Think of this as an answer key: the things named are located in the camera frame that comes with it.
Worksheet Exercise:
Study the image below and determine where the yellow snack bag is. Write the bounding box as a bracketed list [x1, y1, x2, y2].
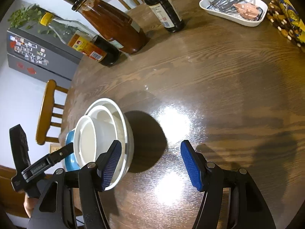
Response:
[266, 0, 304, 53]

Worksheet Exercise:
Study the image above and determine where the vinegar bottle yellow cap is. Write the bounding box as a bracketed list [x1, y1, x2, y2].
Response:
[40, 12, 120, 67]

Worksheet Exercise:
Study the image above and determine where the medium white bowl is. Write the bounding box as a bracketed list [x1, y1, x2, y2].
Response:
[87, 105, 126, 174]

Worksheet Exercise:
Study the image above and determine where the wooden chair at left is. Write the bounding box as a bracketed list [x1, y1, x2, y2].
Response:
[36, 80, 68, 145]

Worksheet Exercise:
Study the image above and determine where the red sauce glass bottle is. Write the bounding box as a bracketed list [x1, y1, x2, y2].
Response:
[72, 0, 148, 54]

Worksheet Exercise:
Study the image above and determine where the grey refrigerator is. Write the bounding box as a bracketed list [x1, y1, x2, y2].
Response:
[7, 27, 82, 89]

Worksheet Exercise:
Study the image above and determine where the small dark soy bottle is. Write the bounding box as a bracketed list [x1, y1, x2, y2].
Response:
[144, 0, 185, 33]

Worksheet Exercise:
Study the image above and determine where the white tray with utensils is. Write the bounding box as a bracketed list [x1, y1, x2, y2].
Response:
[199, 0, 268, 27]

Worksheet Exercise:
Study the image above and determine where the small white bowl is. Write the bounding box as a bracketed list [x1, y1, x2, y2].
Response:
[73, 115, 107, 167]

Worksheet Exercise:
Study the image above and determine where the blue square bowl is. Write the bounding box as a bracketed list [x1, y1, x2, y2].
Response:
[64, 129, 81, 172]

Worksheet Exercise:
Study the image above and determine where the large white bowl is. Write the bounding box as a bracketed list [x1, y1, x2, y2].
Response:
[85, 98, 134, 190]

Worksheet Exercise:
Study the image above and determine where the person's left hand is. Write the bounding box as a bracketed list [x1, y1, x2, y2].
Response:
[23, 195, 39, 218]

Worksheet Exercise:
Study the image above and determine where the hanging green plant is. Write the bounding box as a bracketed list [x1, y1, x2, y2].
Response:
[8, 4, 58, 38]

